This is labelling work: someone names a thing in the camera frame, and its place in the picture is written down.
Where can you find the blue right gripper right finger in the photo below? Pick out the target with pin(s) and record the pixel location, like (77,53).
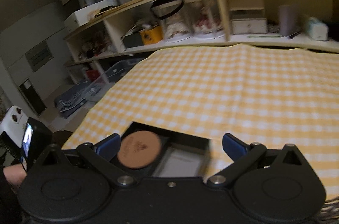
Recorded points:
(234,147)

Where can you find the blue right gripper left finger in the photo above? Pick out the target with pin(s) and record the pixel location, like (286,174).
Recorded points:
(108,147)

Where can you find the black cardboard box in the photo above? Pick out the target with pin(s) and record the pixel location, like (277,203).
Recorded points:
(182,155)

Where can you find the person's left hand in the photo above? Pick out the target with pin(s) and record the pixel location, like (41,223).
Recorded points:
(15,175)

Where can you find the round cork coaster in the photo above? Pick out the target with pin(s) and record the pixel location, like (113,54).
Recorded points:
(139,149)

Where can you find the folded dark striped fabric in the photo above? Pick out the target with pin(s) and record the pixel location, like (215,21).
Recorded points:
(72,99)

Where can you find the yellow white checkered tablecloth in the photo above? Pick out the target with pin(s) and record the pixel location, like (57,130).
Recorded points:
(261,95)

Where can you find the clear plastic storage bin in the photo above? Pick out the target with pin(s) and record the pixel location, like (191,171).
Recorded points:
(98,88)

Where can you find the black box on shelf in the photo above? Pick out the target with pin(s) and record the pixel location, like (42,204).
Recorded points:
(132,40)

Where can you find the yellow printed box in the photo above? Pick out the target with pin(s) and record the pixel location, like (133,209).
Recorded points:
(151,36)

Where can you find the white box on shelf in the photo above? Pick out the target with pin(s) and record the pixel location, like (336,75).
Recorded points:
(86,14)

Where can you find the white small drawer unit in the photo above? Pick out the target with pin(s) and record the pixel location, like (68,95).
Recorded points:
(248,21)

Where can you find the white tissue pack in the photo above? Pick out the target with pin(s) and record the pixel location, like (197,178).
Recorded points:
(316,29)

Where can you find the clear doll display case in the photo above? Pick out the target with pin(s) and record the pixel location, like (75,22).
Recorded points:
(175,21)

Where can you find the purple cylindrical cup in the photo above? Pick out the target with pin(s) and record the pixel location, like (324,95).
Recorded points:
(287,19)

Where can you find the long wooden shelf unit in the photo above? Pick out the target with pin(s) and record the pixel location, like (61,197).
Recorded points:
(149,25)

